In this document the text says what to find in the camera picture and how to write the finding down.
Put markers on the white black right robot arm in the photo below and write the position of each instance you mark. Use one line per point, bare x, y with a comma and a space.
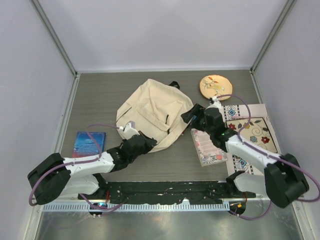
281, 179

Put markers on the patterned white placemat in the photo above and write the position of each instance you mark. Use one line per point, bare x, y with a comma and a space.
235, 116

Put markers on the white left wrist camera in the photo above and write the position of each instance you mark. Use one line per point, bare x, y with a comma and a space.
128, 131

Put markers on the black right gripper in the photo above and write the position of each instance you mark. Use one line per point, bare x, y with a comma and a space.
196, 110

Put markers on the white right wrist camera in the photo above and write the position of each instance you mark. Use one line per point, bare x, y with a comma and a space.
214, 102

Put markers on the floral cover notebook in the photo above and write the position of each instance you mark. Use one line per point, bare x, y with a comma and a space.
208, 154

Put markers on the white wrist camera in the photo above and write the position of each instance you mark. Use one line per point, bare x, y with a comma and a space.
214, 102
128, 131

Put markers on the square flower pattern plate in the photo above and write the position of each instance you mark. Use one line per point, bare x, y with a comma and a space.
258, 133

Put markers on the cream canvas backpack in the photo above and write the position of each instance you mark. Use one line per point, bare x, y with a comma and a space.
155, 109

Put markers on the white slotted cable duct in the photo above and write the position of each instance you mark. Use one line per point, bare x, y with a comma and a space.
185, 206

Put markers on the blue sunset cover book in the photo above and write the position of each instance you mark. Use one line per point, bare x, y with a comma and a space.
84, 146

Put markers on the black mounting base plate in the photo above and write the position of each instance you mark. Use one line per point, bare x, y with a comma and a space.
168, 192

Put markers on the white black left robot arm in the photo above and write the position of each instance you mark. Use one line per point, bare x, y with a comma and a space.
55, 176

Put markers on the round bird pattern plate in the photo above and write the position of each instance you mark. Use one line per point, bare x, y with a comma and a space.
215, 86

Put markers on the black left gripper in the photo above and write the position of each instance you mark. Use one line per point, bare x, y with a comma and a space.
150, 143

